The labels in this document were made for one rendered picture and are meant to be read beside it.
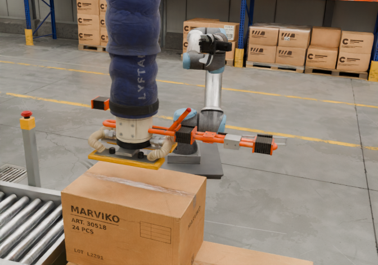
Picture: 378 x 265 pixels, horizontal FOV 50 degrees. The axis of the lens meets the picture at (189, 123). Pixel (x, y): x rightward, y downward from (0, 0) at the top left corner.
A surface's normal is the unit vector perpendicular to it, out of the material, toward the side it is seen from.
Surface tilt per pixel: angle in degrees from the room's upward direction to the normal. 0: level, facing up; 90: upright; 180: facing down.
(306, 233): 0
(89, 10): 92
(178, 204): 0
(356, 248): 0
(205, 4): 90
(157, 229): 90
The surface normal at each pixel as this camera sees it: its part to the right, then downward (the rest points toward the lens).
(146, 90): 0.60, 0.04
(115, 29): -0.57, 0.28
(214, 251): 0.04, -0.94
